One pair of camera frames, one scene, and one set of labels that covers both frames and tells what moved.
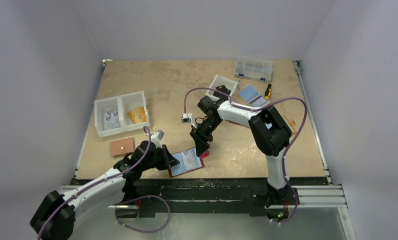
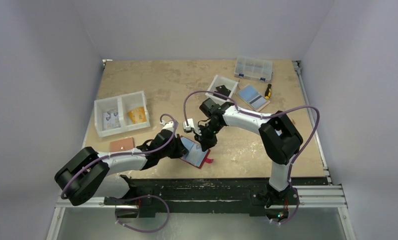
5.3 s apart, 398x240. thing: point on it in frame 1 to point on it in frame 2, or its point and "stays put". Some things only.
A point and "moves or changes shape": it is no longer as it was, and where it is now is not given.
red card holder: (189, 161) moves or changes shape
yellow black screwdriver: (268, 91) stays put
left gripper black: (168, 160) to (181, 150)
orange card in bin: (138, 115) stays put
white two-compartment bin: (121, 113) stays put
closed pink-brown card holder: (122, 146) stays put
